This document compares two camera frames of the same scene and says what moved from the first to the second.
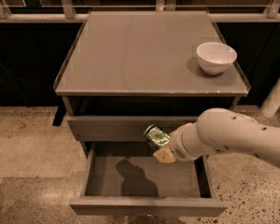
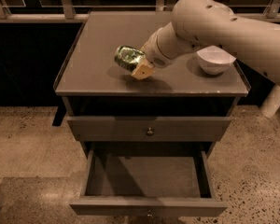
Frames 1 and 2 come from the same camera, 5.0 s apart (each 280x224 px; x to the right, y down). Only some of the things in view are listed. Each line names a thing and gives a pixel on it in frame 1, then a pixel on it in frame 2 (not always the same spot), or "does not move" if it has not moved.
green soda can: (156, 136) -> (127, 57)
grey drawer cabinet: (131, 69) does not move
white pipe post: (277, 94) does not move
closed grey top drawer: (122, 128) does not move
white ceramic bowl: (215, 57) does not move
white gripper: (176, 143) -> (152, 54)
